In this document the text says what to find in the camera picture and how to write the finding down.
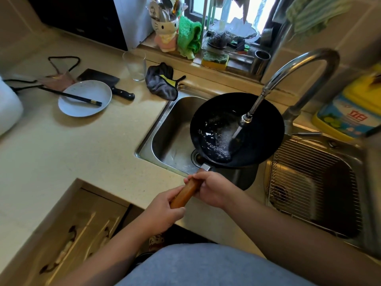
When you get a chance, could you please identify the person's left hand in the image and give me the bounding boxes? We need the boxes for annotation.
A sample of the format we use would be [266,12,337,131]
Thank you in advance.
[139,185,186,235]

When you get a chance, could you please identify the person's right hand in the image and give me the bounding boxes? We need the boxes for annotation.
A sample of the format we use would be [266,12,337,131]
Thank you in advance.
[184,171,239,211]

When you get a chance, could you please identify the black wok with wooden handle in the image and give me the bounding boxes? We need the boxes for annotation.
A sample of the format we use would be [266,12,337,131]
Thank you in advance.
[170,92,285,209]

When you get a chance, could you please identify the person's left forearm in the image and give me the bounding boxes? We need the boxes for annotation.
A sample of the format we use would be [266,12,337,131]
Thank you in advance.
[49,219,161,286]

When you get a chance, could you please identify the person's right forearm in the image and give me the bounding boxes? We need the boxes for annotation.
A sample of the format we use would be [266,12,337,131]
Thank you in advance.
[222,190,381,286]

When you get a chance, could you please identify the stainless steel double sink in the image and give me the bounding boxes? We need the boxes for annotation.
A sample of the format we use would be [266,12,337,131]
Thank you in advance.
[135,85,381,256]

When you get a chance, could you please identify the person's grey shirt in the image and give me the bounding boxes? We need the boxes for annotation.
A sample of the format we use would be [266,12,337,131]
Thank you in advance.
[114,243,316,286]

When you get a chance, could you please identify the dark grey cloth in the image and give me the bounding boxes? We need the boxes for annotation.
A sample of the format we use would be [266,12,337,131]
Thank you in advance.
[145,62,186,101]

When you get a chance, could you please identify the yellow green sponge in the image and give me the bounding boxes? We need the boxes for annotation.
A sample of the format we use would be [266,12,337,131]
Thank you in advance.
[201,52,230,71]

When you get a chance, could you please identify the clear drinking glass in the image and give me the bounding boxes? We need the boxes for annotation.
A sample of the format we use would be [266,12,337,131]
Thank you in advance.
[122,49,147,82]

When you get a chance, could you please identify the white round plate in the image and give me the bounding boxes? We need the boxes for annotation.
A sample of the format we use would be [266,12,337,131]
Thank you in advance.
[58,80,113,118]

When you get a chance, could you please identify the steel cup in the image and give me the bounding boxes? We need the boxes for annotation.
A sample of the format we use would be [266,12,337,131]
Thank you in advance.
[250,50,271,77]

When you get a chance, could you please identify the steel sink faucet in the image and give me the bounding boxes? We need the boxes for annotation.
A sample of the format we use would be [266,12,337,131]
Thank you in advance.
[232,48,341,148]

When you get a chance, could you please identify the green scrubbing cloth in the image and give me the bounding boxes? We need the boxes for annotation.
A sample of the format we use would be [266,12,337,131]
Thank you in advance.
[177,16,202,60]

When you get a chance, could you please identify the black chopsticks pair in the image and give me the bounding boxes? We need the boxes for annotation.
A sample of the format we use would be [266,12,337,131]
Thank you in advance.
[38,86,103,107]

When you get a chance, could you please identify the steel wool scrubber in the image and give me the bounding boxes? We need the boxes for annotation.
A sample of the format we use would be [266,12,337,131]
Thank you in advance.
[207,30,233,49]

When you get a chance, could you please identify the white cat utensil holder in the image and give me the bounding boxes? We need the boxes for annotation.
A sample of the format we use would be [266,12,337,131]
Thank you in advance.
[151,16,180,53]

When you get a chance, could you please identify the pink face mask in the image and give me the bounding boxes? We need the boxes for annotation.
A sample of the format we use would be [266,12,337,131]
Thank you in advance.
[37,56,81,92]

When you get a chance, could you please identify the yellow dish soap bottle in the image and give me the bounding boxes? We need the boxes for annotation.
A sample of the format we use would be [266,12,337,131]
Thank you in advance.
[312,64,381,142]

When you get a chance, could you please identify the utensils in holder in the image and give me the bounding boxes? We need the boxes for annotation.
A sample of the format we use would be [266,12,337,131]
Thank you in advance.
[147,0,189,22]

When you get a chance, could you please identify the white appliance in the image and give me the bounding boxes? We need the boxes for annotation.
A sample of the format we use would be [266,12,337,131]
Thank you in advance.
[0,77,24,136]

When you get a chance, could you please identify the striped green towel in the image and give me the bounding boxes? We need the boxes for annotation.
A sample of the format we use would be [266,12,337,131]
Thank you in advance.
[285,0,353,34]

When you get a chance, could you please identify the cabinet drawer with handles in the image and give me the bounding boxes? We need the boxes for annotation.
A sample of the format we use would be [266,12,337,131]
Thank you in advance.
[18,187,133,286]

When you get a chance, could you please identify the wire sink rack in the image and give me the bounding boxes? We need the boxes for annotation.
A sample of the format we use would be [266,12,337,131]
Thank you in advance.
[267,137,364,239]

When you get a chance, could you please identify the black handled cleaver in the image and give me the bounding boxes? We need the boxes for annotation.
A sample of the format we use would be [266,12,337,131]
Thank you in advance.
[77,69,136,101]

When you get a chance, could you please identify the black cable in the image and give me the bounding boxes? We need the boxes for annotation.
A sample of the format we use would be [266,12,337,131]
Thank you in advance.
[1,79,45,93]

